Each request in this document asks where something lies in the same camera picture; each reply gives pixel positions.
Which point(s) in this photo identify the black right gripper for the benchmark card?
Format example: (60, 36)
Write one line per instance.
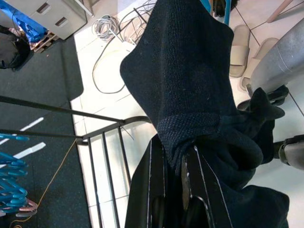
(278, 96)

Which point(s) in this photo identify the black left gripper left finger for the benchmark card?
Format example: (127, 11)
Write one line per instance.
(156, 190)

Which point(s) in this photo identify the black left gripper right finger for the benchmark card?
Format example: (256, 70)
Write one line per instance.
(204, 202)

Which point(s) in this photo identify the dark navy shirt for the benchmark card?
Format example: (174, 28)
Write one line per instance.
(185, 71)

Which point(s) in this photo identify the blue plastic hanger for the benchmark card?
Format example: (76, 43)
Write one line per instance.
(12, 158)
(14, 137)
(14, 205)
(12, 174)
(226, 12)
(16, 193)

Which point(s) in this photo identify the thin pink brown hanger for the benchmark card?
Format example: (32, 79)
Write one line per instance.
(26, 209)

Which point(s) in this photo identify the beige slipper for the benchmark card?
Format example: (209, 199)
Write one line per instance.
(238, 54)
(260, 48)

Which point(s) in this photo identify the wooden chair leg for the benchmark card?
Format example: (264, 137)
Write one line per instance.
(280, 12)

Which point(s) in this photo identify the black metal clothes rack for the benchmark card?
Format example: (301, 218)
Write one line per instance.
(47, 107)

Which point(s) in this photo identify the black floor carpet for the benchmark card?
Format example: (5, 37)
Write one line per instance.
(47, 78)

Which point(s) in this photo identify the small wooden pallet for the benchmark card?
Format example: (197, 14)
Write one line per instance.
(44, 42)

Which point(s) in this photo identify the white drawer cabinet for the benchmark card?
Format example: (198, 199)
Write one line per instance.
(66, 14)

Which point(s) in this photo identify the black backpack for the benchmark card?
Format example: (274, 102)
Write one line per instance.
(14, 52)

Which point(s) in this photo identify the blue shopping bag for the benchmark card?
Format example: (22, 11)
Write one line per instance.
(26, 26)

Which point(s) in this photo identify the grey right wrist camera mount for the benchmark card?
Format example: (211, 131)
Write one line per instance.
(280, 61)

